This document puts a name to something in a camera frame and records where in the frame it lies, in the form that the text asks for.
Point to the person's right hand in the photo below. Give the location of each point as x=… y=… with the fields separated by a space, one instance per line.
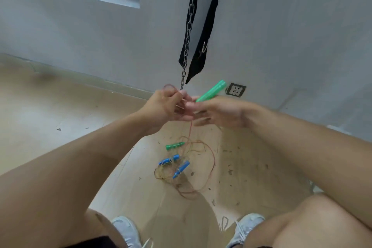
x=226 y=112

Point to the white right sneaker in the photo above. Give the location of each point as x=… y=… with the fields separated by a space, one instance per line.
x=244 y=227

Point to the black shorts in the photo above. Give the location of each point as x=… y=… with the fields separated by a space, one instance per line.
x=93 y=243

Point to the person's left fingers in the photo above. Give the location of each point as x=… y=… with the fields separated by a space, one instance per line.
x=180 y=102

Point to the person's right thumb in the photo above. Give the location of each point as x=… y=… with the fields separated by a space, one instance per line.
x=197 y=105

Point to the person's left leg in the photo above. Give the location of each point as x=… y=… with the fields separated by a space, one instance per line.
x=101 y=227

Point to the white sneaker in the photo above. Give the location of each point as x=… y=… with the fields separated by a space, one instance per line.
x=244 y=227
x=128 y=231

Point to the white left sneaker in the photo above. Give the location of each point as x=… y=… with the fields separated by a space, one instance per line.
x=128 y=231

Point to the person's left hand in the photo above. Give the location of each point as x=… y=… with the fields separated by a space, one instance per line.
x=161 y=107

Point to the white wall socket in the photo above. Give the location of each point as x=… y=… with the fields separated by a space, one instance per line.
x=236 y=90

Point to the person's leg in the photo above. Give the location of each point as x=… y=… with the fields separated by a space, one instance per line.
x=101 y=227
x=314 y=224

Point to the person's right leg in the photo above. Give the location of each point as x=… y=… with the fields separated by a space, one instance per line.
x=314 y=224

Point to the person's left forearm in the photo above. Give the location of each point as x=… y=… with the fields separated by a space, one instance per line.
x=72 y=169

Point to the person's right forearm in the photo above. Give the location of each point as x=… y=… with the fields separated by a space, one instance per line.
x=314 y=154

